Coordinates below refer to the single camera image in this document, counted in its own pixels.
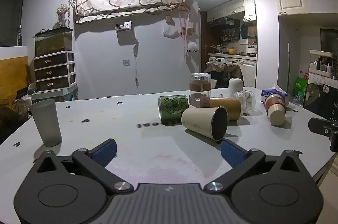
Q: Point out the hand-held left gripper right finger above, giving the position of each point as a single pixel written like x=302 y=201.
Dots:
x=232 y=154

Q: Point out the blue tissue pack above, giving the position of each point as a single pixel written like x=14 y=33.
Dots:
x=278 y=94

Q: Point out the white plastic bag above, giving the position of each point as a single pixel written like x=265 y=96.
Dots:
x=171 y=31

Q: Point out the yellow board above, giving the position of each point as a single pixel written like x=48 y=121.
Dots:
x=13 y=76

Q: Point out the glass cup with brown sleeve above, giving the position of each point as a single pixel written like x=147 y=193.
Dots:
x=200 y=90

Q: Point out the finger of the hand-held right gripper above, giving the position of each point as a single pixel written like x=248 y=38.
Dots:
x=320 y=125

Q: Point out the dried flower bunch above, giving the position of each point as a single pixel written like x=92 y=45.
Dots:
x=62 y=12

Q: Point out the grey frosted cup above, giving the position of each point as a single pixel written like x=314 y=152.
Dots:
x=47 y=123

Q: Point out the clear wall holder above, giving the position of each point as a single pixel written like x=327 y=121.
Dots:
x=123 y=26

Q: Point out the washing machine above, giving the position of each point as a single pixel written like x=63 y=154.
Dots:
x=217 y=60

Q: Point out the black printed board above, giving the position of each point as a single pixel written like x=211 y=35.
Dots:
x=320 y=99

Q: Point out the brown and cream cup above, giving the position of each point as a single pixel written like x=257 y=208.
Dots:
x=275 y=110

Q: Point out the wall socket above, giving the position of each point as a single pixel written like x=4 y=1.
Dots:
x=126 y=62

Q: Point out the gold brown tumbler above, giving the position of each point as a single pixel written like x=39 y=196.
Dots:
x=227 y=107

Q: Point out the small white cup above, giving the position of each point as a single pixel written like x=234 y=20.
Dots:
x=235 y=87

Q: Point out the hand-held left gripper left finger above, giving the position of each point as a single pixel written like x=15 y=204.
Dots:
x=104 y=152

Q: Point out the white storage rack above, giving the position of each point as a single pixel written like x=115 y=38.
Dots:
x=323 y=62

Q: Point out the cream cup with dark inside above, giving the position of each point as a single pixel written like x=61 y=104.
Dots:
x=198 y=122

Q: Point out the white kitchen cabinets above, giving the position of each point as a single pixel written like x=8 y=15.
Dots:
x=232 y=8

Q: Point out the white drawer unit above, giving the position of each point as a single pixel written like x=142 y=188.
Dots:
x=54 y=70

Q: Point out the white plush toy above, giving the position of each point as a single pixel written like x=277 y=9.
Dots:
x=192 y=46

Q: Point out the green bag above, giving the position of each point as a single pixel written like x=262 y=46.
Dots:
x=301 y=87

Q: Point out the range hood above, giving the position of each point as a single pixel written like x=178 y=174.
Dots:
x=224 y=22

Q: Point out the chair with draped cloth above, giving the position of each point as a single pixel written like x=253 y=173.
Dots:
x=224 y=70

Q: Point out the green printed cup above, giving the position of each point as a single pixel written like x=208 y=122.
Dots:
x=173 y=110

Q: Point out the fish tank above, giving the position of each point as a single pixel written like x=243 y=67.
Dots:
x=52 y=43

